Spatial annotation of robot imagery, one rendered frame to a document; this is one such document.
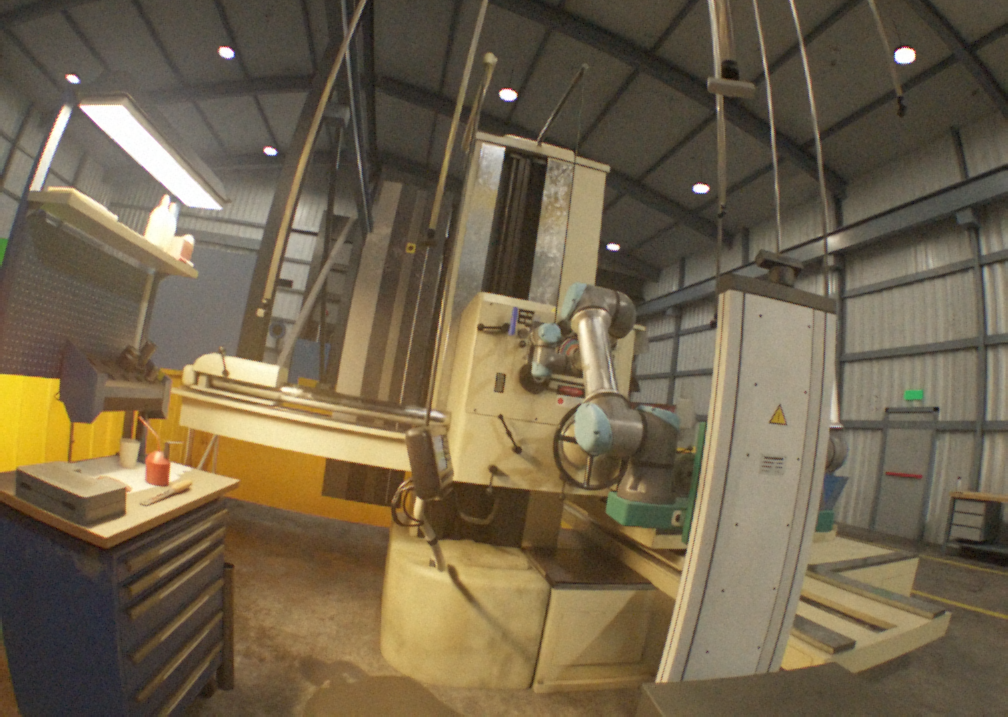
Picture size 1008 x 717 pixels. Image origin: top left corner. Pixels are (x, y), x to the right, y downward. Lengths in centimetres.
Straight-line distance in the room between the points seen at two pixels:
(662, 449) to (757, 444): 23
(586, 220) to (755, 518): 234
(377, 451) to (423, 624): 86
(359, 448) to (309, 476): 228
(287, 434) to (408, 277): 110
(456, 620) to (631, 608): 88
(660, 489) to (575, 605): 139
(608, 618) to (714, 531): 151
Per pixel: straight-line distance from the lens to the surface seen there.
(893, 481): 967
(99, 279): 188
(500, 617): 246
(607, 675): 283
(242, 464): 482
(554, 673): 270
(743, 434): 120
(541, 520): 300
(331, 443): 245
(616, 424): 118
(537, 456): 224
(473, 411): 216
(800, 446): 131
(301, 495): 473
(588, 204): 324
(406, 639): 257
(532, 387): 219
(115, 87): 154
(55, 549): 147
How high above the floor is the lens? 139
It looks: 8 degrees up
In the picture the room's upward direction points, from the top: 9 degrees clockwise
